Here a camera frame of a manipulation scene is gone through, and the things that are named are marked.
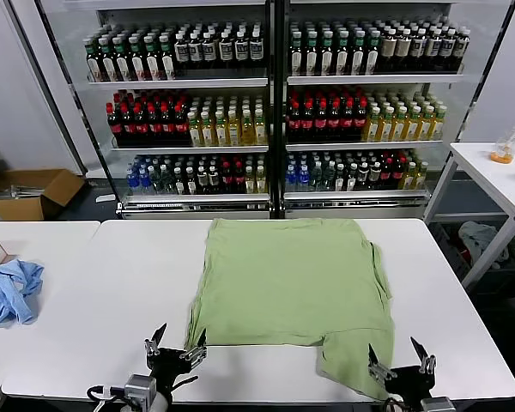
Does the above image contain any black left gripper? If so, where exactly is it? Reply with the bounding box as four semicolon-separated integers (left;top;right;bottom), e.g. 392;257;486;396
144;322;209;403

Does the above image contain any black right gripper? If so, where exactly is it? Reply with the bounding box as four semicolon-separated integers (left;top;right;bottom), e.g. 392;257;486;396
367;336;438;405

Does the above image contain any light green polo shirt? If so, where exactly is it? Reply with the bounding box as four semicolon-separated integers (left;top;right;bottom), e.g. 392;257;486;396
184;217;397;403

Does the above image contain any glass door beverage cabinet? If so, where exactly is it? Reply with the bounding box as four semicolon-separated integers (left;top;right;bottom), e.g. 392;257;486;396
33;0;280;220

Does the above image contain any grey crumpled cloth pile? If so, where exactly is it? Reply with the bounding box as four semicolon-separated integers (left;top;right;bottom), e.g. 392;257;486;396
457;221;511;270

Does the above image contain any metal shelf with bottled drinks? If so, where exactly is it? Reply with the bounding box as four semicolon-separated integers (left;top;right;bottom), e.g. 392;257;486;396
278;0;515;222

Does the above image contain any crumpled light blue cloth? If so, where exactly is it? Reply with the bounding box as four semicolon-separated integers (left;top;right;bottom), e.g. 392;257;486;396
0;258;45;327

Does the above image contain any open cardboard box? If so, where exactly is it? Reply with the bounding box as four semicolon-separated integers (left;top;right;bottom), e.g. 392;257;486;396
0;167;87;221

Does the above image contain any white side table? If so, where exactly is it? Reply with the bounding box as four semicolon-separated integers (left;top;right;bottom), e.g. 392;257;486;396
423;141;515;288

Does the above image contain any beaker with orange liquid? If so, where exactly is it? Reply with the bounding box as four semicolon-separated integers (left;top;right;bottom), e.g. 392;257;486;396
490;136;515;164

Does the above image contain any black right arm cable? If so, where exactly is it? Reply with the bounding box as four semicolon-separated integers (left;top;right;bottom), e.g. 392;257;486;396
381;397;417;412

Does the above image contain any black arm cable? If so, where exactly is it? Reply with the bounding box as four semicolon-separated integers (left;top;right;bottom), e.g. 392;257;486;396
87;385;128;405
381;397;417;412

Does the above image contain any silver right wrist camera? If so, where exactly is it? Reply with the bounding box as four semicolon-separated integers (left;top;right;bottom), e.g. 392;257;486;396
420;397;456;412

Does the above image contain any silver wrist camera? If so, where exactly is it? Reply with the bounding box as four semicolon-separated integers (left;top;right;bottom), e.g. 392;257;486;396
124;373;158;407
420;397;456;412

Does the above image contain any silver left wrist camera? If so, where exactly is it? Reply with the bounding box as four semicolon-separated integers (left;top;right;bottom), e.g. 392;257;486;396
124;373;158;407

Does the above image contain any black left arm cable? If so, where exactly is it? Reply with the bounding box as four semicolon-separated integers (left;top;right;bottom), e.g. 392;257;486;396
87;385;128;405

